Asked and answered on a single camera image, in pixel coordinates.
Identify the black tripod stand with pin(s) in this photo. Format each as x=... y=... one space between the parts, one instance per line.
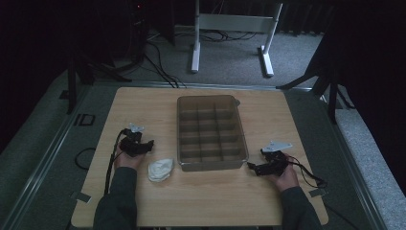
x=322 y=86
x=95 y=70

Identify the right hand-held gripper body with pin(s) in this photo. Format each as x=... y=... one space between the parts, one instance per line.
x=274 y=156

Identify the clear plastic compartment box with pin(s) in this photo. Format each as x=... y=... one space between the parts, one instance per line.
x=210 y=131

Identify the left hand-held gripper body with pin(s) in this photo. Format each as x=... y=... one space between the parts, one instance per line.
x=131 y=141

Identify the grey tape piece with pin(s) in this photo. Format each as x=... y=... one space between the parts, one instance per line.
x=318 y=192
x=80 y=196

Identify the white socks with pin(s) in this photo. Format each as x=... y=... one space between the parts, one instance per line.
x=160 y=169

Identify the person's left hand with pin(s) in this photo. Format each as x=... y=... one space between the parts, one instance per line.
x=127 y=159

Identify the white metal stand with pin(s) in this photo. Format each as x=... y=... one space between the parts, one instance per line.
x=234 y=35

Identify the person's right hand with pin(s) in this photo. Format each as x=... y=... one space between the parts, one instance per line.
x=285 y=178

